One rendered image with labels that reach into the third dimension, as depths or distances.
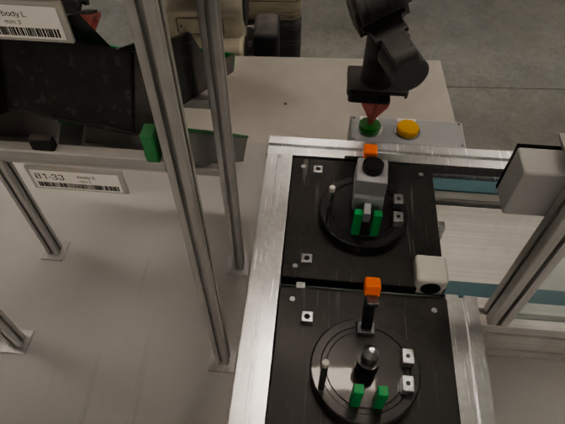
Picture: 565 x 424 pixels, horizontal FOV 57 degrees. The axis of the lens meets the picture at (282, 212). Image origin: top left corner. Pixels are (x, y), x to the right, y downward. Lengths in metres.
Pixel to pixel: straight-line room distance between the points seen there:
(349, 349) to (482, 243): 0.34
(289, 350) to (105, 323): 0.33
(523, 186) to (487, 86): 2.19
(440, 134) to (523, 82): 1.88
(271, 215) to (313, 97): 0.42
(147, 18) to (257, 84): 0.89
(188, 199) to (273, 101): 0.73
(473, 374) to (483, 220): 0.30
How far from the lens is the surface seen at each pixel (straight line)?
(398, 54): 0.79
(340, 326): 0.72
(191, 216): 0.50
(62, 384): 0.88
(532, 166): 0.60
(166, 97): 0.40
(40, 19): 0.39
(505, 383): 0.89
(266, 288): 0.77
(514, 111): 2.69
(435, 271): 0.79
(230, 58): 0.72
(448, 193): 0.95
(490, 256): 0.92
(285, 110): 1.17
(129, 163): 0.47
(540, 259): 0.67
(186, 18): 1.46
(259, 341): 0.75
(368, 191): 0.75
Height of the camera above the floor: 1.64
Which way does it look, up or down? 53 degrees down
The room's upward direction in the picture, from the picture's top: 1 degrees clockwise
